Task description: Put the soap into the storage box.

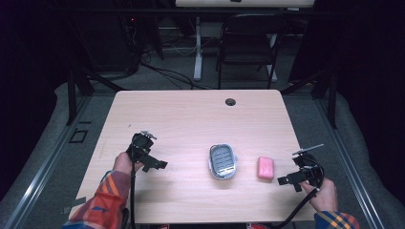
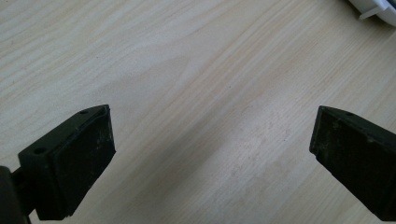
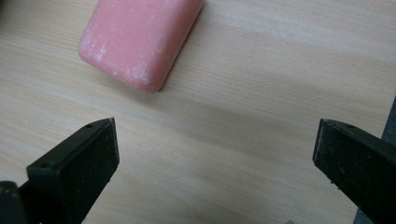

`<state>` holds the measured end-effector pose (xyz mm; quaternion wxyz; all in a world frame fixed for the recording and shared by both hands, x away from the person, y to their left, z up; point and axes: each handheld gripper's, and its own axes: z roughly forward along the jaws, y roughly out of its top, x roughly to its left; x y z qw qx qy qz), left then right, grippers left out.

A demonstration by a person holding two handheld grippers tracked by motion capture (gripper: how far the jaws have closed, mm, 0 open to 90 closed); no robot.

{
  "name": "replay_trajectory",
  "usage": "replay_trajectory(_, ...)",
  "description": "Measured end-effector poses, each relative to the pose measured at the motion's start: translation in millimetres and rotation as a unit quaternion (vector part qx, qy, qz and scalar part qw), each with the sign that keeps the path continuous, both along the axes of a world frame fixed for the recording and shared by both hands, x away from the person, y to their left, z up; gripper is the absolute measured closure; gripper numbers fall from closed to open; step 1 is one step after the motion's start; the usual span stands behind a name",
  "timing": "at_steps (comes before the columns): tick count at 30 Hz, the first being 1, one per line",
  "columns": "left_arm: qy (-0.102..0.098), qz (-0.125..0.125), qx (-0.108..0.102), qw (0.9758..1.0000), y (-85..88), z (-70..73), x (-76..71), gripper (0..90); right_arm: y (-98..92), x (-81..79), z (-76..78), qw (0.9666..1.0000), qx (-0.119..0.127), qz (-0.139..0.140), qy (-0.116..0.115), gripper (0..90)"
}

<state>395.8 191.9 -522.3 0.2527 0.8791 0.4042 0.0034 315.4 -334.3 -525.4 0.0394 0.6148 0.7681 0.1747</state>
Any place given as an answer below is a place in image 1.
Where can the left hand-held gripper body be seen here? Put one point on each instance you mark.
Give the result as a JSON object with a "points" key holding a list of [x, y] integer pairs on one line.
{"points": [[140, 148]]}

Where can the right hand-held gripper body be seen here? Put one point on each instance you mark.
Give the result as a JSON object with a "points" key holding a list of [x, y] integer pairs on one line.
{"points": [[310, 168]]}

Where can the person's left hand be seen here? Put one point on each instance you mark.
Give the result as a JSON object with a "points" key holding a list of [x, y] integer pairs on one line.
{"points": [[122, 163]]}

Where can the person's right hand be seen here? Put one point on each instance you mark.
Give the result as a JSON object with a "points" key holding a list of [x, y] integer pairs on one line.
{"points": [[324, 197]]}

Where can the pink soap bar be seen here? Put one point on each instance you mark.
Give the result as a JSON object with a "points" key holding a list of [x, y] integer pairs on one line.
{"points": [[266, 168]]}

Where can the grey soap dish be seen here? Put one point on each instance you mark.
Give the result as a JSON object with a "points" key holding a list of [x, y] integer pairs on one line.
{"points": [[223, 161]]}

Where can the black metal stand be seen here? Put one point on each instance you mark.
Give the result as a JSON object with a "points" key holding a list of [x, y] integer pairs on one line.
{"points": [[72, 95], [332, 98]]}

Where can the white desk with legs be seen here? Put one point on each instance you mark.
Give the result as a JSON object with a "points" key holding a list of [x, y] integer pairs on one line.
{"points": [[198, 54]]}

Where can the dark computer tower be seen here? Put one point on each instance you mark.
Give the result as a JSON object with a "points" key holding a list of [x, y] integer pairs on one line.
{"points": [[127, 35]]}

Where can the black folding chair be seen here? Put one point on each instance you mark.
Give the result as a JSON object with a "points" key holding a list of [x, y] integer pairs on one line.
{"points": [[248, 44]]}

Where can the aluminium floor rail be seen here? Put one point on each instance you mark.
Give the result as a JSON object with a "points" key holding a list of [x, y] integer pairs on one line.
{"points": [[350, 178], [38, 178]]}

